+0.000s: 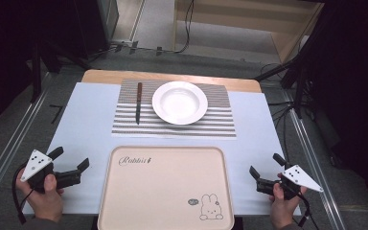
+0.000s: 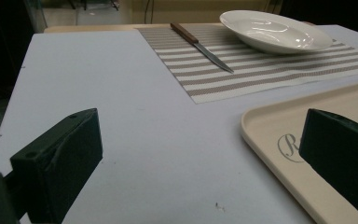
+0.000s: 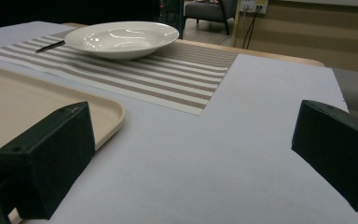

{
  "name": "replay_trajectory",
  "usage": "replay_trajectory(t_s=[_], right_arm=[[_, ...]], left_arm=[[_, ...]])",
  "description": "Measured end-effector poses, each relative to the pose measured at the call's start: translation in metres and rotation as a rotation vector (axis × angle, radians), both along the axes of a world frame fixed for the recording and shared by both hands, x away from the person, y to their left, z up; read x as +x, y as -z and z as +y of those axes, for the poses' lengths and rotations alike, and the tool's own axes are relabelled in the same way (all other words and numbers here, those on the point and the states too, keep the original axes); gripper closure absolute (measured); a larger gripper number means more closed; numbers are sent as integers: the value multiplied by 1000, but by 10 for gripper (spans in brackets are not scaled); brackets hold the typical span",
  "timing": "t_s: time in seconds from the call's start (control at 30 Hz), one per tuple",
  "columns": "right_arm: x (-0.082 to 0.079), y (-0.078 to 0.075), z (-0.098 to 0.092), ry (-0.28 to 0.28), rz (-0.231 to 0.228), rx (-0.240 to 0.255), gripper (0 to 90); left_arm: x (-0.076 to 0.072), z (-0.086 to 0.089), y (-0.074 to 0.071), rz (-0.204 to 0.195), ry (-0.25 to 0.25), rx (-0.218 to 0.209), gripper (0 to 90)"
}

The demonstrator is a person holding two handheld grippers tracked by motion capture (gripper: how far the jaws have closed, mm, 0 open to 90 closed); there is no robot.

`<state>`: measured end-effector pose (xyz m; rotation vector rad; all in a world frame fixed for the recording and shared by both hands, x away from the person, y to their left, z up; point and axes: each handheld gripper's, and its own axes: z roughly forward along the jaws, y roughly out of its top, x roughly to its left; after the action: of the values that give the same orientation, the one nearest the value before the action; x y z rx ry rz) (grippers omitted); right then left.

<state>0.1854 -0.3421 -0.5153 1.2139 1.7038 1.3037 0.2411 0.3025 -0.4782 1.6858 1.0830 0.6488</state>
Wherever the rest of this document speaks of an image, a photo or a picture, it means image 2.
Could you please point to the beige plastic tray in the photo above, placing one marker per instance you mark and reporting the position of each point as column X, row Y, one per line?
column 279, row 130

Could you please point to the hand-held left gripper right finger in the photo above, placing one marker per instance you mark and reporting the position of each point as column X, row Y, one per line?
column 341, row 149

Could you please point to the striped woven placemat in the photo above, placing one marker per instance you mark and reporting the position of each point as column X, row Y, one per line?
column 245, row 68

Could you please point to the white deep plate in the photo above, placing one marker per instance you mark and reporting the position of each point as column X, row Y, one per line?
column 273, row 31

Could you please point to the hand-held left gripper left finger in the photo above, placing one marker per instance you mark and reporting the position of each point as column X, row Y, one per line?
column 62, row 161

